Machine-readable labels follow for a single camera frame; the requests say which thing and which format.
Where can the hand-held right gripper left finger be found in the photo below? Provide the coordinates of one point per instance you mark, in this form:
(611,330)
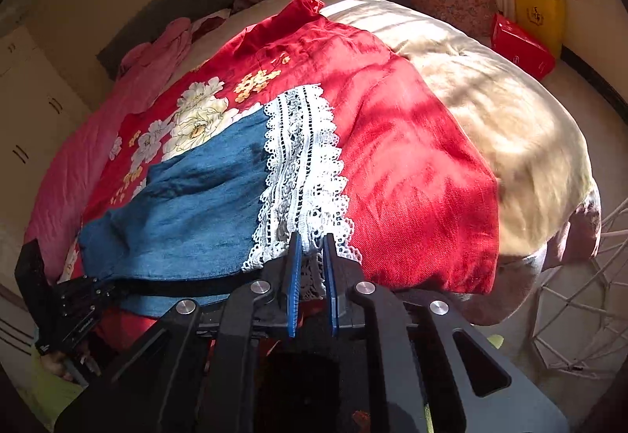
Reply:
(294,288)

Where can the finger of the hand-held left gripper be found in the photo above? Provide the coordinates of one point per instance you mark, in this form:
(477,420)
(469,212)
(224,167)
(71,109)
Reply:
(114,291)

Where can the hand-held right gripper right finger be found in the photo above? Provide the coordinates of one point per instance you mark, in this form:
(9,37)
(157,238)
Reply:
(333,288)

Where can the blue denim pants lace trim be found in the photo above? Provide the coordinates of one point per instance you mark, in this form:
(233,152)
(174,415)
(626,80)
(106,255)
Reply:
(196,197)

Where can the person's left hand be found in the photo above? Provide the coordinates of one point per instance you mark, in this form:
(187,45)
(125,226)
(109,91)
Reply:
(53,366)

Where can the pink quilt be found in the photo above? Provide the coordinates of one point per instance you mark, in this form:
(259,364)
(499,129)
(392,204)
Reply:
(73,158)

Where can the red floral blanket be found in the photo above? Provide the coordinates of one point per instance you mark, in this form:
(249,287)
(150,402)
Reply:
(402,143)

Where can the white wardrobe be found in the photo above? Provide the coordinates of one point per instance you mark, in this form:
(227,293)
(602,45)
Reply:
(34,85)

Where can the cream quilt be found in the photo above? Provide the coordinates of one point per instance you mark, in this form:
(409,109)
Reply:
(490,85)

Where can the grey bed headboard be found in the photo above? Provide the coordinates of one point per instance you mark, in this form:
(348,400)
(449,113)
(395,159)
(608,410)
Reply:
(147,26)

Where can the dark red cloth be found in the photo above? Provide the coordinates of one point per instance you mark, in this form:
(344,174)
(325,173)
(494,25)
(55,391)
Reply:
(211,26)

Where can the floral laundry basket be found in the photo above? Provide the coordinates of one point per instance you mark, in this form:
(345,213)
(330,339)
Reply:
(456,6)

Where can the yellow paper bag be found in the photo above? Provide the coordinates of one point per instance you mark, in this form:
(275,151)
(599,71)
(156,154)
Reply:
(539,16)

